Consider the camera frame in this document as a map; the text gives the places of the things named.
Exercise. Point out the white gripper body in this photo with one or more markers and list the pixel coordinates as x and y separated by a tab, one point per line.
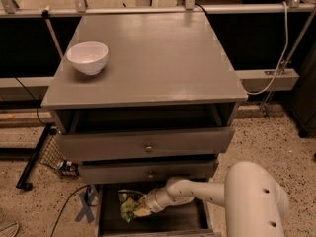
153	200

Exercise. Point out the green jalapeno chip bag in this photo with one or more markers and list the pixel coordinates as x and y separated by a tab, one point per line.
128	201

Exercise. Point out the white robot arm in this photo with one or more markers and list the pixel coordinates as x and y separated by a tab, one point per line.
254	202

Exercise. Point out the grey middle drawer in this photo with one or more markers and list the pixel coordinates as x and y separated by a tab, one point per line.
147	171

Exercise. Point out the grey drawer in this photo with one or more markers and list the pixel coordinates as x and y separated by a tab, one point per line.
145	144
189	220
147	171

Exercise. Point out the grey bottom drawer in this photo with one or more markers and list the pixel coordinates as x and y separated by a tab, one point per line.
189	220

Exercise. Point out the grey top drawer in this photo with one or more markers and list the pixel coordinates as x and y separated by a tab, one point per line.
145	144

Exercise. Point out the grey wooden drawer cabinet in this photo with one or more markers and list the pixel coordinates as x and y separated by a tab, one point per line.
162	106

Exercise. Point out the small can in basket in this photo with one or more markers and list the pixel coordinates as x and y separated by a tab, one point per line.
67	166

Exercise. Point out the black metal floor bar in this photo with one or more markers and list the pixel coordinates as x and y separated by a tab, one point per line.
23	183

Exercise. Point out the white bowl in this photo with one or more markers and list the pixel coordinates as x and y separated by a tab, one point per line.
88	57

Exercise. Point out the wooden stick with clamp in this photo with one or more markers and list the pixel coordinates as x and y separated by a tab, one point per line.
45	15

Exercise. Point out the wire mesh basket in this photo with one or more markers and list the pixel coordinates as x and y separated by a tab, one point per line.
51	155

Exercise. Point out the metal railing frame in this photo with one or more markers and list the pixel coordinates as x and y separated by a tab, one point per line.
158	7

